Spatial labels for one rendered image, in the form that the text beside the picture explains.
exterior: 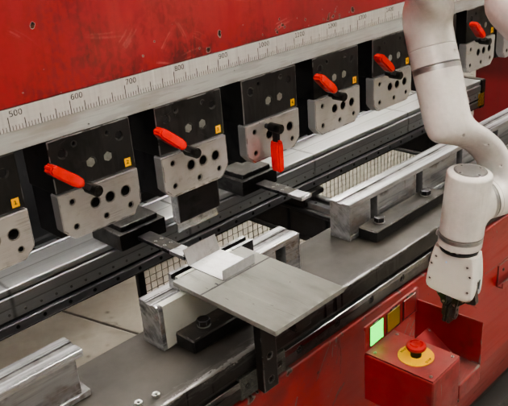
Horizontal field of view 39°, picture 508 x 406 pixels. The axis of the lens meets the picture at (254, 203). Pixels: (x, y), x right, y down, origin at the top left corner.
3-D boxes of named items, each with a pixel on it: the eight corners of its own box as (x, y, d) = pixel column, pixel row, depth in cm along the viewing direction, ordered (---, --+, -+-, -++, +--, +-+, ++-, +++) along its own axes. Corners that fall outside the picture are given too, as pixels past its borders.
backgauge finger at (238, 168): (289, 212, 162) (289, 192, 160) (212, 186, 179) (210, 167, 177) (323, 195, 169) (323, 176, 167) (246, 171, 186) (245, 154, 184)
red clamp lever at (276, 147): (281, 174, 138) (277, 126, 134) (265, 170, 141) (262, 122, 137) (287, 171, 139) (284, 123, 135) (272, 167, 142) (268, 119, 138)
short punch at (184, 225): (181, 234, 133) (176, 187, 130) (174, 231, 135) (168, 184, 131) (221, 216, 140) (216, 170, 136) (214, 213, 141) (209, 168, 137)
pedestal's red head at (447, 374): (431, 432, 141) (434, 356, 133) (364, 399, 151) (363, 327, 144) (480, 381, 154) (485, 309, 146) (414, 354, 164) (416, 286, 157)
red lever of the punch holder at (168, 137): (164, 126, 115) (203, 151, 122) (149, 122, 118) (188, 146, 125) (160, 137, 115) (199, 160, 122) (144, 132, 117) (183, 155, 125)
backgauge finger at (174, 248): (167, 274, 139) (164, 251, 137) (92, 238, 157) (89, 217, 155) (213, 251, 147) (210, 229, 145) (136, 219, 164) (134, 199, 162)
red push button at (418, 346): (419, 366, 141) (419, 351, 140) (401, 359, 144) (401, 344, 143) (430, 357, 144) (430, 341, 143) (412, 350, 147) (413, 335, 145)
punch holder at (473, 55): (464, 74, 187) (468, 10, 181) (436, 71, 193) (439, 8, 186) (493, 63, 197) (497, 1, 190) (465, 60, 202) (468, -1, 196)
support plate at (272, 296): (275, 337, 117) (275, 331, 116) (172, 285, 134) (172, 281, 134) (344, 292, 128) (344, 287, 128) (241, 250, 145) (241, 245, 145)
